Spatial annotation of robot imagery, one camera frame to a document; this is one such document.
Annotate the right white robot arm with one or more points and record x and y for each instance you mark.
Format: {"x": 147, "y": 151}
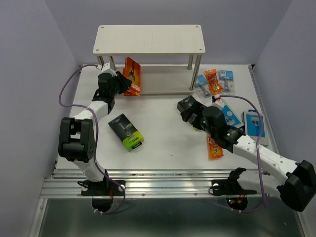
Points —
{"x": 292, "y": 182}

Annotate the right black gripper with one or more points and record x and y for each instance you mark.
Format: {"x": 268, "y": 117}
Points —
{"x": 196, "y": 123}

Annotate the blue razor pack middle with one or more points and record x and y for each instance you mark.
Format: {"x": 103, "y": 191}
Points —
{"x": 231, "y": 117}

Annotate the blue blister razor pack right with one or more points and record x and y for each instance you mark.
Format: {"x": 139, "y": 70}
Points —
{"x": 226, "y": 80}

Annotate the white two-tier shelf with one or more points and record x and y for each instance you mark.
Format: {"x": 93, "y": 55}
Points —
{"x": 156, "y": 40}

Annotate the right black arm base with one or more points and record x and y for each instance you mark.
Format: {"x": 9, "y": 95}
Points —
{"x": 230, "y": 186}

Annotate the orange razor bag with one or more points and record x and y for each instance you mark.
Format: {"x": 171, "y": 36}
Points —
{"x": 214, "y": 150}
{"x": 212, "y": 80}

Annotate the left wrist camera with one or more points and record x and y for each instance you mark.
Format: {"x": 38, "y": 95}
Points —
{"x": 106, "y": 69}

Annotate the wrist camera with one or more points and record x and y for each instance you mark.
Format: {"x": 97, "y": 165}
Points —
{"x": 106, "y": 69}
{"x": 218, "y": 102}

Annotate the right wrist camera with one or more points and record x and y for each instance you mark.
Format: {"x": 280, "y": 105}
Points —
{"x": 218, "y": 102}

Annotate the blue blister razor pack left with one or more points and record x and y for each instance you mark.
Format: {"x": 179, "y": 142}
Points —
{"x": 202, "y": 89}

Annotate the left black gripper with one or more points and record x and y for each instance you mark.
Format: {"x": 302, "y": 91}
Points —
{"x": 125, "y": 83}

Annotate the blue razor pack far right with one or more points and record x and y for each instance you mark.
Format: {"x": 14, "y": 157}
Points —
{"x": 253, "y": 127}

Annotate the orange razor bag bottom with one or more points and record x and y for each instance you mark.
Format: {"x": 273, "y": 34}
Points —
{"x": 214, "y": 150}

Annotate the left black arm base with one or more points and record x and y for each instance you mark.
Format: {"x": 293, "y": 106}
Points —
{"x": 98, "y": 184}

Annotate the black green razor box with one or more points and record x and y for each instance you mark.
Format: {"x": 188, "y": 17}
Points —
{"x": 188, "y": 104}
{"x": 128, "y": 134}

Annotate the blue blister razor pack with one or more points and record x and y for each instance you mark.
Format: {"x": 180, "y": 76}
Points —
{"x": 226, "y": 80}
{"x": 202, "y": 89}

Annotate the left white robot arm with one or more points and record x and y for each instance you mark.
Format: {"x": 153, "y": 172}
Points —
{"x": 78, "y": 136}

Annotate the orange razor bag top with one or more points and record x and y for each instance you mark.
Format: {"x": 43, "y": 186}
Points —
{"x": 212, "y": 80}

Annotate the aluminium rail frame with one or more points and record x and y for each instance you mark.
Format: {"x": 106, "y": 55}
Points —
{"x": 172, "y": 162}

